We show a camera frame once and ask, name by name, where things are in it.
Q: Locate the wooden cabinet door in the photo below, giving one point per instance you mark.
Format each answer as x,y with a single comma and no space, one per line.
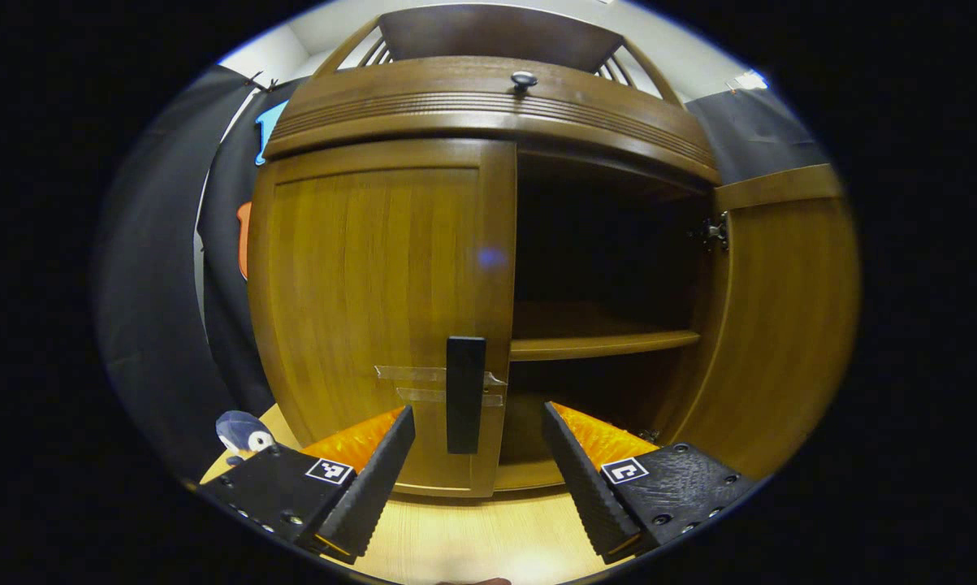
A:
780,325
358,284

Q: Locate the penguin plush toy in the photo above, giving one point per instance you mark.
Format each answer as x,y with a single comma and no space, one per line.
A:
244,435

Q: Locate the wooden cabinet drawer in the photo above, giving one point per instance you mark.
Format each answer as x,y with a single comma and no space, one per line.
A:
423,101

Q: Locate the wooden inner cabinet shelf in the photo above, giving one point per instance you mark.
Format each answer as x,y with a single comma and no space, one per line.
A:
585,337

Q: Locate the clear tape strip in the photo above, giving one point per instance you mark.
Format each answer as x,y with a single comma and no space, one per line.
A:
411,374
423,396

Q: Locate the round dark drawer knob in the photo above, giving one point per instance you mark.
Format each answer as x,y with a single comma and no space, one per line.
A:
524,79

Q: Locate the wooden double-door shoe cabinet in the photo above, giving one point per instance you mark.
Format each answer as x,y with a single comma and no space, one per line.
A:
496,32

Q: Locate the metal door hinge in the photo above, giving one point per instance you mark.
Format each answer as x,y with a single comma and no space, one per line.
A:
649,435
715,231

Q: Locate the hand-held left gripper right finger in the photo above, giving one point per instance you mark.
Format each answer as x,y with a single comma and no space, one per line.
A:
581,479

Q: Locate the black backdrop cloth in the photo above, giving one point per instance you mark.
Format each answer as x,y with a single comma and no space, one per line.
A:
155,284

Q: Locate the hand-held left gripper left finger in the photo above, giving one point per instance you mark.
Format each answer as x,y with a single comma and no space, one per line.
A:
378,479

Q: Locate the small ceiling light panel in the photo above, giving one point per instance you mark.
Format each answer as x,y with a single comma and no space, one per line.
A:
748,80

